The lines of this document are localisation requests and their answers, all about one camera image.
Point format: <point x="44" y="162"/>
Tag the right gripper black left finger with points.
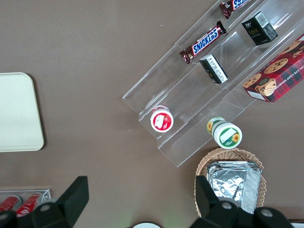
<point x="64" y="209"/>

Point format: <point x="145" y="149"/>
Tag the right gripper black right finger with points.
<point x="211" y="211"/>

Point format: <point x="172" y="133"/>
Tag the light tan wicker basket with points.
<point x="228" y="154"/>

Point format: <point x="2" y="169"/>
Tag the beige plastic tray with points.
<point x="19" y="111"/>

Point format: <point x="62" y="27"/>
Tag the clear acrylic bottle rack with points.
<point x="46" y="193"/>

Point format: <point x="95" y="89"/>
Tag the red cola bottle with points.
<point x="29" y="204"/>
<point x="9" y="203"/>

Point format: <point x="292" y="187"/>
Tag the aluminium foil container stack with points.
<point x="232" y="183"/>

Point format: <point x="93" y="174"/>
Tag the green lid yogurt cup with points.
<point x="228" y="136"/>

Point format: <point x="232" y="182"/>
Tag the red lid yogurt cup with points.
<point x="161" y="120"/>

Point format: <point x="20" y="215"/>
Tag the clear acrylic stepped display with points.
<point x="185" y="95"/>

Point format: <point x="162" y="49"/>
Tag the small black carton box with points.
<point x="259" y="28"/>
<point x="213" y="69"/>

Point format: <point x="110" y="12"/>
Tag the red tartan cookie box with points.
<point x="278" y="80"/>

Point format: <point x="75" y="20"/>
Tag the Snickers chocolate bar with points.
<point x="234" y="6"/>
<point x="204" y="41"/>

